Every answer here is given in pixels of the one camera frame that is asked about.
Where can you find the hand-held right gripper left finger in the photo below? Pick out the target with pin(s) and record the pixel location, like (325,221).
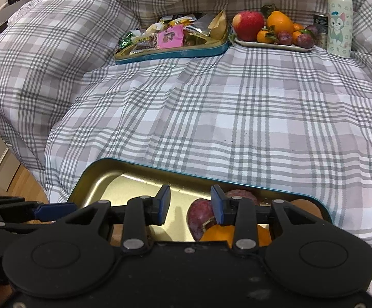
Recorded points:
(164,203)

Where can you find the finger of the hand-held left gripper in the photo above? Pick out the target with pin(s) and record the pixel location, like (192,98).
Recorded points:
(19,227)
(54,211)

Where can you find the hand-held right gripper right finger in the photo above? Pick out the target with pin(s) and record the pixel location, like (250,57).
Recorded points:
(217,203)

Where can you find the dark red plum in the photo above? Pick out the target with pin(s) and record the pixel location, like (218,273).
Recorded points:
(242,195)
(285,38)
(312,29)
(304,40)
(198,218)

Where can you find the gold tin tray blue rim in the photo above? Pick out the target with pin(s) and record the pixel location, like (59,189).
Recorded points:
(125,183)

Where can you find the brown kiwi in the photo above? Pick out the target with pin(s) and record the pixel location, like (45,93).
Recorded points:
(304,208)

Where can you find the grey plaid blanket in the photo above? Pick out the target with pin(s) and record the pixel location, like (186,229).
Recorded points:
(237,118)

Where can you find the blue snack tin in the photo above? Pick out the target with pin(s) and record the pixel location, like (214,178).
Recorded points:
(179,53)

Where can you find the white rectangular tray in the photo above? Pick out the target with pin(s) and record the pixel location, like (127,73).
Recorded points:
(269,46)

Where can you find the pink snack packet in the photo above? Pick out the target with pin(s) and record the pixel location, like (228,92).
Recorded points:
(170,37)

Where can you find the green candy wrapper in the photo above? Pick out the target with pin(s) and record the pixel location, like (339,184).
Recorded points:
(125,40)

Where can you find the mandarin with leaves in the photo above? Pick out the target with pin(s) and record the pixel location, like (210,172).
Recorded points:
(263,37)

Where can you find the tan paper packet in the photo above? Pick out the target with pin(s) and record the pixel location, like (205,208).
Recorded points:
(218,25)

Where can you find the silver foil packet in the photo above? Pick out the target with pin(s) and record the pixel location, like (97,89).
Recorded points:
(202,24)

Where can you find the red apple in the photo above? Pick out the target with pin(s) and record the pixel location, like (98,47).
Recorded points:
(248,25)

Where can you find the dark drink can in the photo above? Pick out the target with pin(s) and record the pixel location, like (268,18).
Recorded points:
(321,27)

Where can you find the white cartoon thermos bottle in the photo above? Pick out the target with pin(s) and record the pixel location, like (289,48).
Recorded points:
(339,32)

